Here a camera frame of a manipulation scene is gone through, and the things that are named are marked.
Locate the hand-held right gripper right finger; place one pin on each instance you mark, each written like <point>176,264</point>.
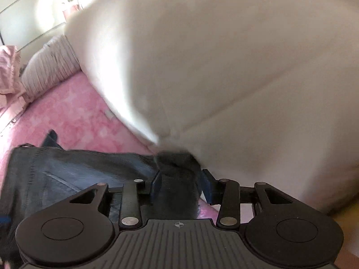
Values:
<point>209,186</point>

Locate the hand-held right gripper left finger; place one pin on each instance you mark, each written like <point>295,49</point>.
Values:
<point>156,186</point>

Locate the grey denim pants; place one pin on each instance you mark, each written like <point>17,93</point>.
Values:
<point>70,168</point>

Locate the pink floral blanket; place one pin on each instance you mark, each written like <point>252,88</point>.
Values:
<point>78,112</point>

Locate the white cloth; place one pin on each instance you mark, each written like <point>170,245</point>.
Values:
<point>224,61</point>

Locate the white ribbed pillow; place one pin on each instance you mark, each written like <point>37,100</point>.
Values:
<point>50,67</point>

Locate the pink striped quilt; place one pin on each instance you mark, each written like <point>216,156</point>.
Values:
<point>9,72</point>

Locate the white sliding wardrobe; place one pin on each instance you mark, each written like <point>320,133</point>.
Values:
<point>28,11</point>

